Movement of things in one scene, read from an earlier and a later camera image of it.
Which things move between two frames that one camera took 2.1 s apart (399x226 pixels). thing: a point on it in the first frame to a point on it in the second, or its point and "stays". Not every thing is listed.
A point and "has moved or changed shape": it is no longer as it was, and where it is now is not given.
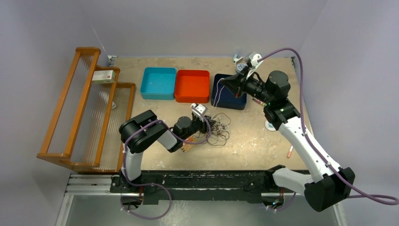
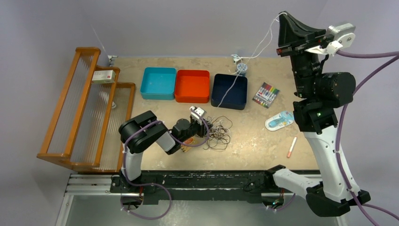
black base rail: (200, 187) stays
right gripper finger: (233, 82) to (291, 32)
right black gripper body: (251, 86) to (298, 52)
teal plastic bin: (158, 83) stays
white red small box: (104, 76) stays
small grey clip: (236, 60) stays
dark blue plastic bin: (222, 97) stays
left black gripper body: (198, 125) stays
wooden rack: (84, 131) stays
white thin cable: (216, 95) to (251, 57)
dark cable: (218, 133) has moved or changed shape
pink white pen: (290, 151) stays
